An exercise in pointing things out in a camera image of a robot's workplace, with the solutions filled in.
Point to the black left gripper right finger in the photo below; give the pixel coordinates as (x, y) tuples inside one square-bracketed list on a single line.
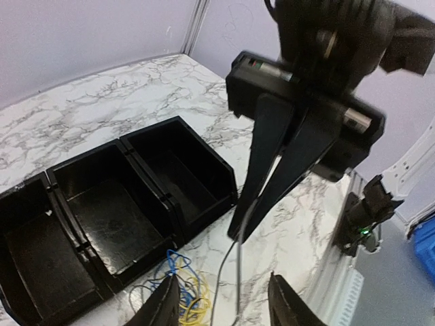
[(286, 308)]

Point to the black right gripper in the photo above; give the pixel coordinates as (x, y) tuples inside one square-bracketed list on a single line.
[(251, 76)]

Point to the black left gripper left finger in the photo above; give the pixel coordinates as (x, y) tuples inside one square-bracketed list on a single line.
[(161, 308)]

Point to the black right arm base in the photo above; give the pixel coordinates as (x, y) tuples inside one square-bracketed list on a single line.
[(362, 216)]

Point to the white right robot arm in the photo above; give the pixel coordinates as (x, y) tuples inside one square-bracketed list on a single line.
[(334, 45)]

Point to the black middle storage bin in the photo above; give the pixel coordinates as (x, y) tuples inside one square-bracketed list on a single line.
[(117, 215)]

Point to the black storage bin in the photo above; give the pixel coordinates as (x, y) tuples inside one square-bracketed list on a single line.
[(117, 215), (46, 276), (191, 176)]

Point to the black right storage bin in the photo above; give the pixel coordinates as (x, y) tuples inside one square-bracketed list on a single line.
[(191, 176)]

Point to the black left storage bin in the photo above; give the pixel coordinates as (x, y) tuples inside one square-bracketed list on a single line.
[(46, 276)]

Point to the blue crate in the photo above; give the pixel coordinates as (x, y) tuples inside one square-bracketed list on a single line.
[(423, 235)]

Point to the aluminium front table rail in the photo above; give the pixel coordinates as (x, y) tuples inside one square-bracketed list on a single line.
[(335, 287)]

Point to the aluminium right corner post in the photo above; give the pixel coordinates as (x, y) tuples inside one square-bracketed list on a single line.
[(194, 27)]

